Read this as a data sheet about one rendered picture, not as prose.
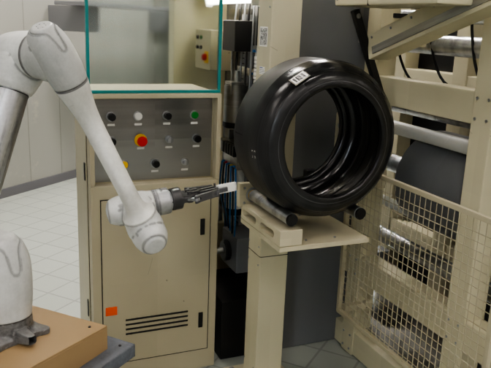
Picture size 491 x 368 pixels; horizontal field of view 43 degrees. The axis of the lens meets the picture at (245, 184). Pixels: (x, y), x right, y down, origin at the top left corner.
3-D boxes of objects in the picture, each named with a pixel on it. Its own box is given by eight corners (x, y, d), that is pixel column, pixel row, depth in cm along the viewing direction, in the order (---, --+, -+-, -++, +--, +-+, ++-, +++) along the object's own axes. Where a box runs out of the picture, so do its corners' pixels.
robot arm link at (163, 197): (147, 187, 209) (165, 183, 211) (151, 212, 211) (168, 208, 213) (155, 193, 200) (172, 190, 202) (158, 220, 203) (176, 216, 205)
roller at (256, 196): (259, 191, 248) (255, 201, 248) (250, 187, 246) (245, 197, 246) (300, 217, 217) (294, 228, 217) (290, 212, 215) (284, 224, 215)
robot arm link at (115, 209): (150, 209, 213) (161, 229, 202) (104, 219, 207) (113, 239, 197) (147, 182, 207) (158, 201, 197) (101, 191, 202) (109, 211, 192)
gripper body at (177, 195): (172, 192, 203) (199, 187, 206) (164, 185, 210) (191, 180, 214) (174, 214, 205) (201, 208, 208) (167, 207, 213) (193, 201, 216)
